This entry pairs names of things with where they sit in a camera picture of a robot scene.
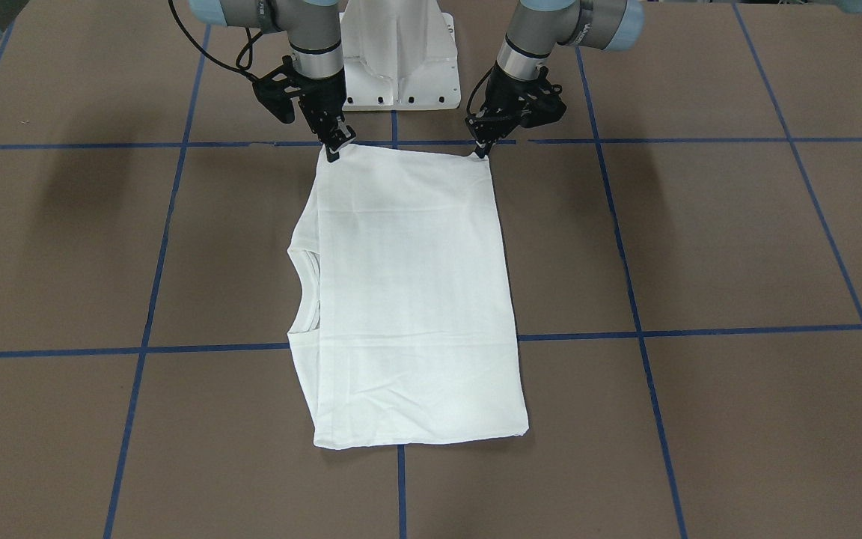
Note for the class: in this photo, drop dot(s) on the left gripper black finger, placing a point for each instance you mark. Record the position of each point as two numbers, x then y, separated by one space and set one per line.
487 131

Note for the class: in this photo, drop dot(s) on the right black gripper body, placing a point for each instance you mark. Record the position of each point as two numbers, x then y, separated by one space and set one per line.
324 95

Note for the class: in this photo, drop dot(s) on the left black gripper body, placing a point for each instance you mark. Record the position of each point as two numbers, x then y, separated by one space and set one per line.
506 90

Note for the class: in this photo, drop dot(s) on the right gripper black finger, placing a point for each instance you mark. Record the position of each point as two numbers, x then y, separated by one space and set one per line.
336 138

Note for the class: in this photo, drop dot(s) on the white long-sleeve printed shirt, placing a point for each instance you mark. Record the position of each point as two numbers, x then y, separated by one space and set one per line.
405 332

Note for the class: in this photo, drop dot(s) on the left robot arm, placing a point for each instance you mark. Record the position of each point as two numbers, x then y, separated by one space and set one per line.
537 27

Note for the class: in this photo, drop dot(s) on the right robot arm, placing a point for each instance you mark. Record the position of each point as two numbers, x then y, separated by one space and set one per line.
312 29

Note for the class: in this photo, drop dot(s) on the white central pillar with base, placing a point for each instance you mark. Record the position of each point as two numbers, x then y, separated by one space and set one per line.
399 56

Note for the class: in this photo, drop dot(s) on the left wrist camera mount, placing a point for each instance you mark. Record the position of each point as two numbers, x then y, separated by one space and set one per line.
540 101

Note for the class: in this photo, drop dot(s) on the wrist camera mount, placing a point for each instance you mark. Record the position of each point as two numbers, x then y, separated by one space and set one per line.
540 101
277 90

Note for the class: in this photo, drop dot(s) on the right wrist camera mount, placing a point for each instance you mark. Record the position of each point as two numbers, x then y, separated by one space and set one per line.
277 90

